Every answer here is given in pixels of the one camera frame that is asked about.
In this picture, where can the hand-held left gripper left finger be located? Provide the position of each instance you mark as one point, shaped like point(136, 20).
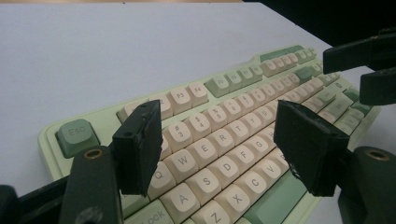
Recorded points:
point(140, 149)

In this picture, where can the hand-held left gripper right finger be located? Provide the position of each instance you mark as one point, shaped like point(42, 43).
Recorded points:
point(311, 149)

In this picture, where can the green and pink keyboard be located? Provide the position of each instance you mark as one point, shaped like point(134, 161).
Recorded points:
point(222, 140)

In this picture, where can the white table mat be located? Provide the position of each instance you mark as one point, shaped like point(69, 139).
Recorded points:
point(109, 49)

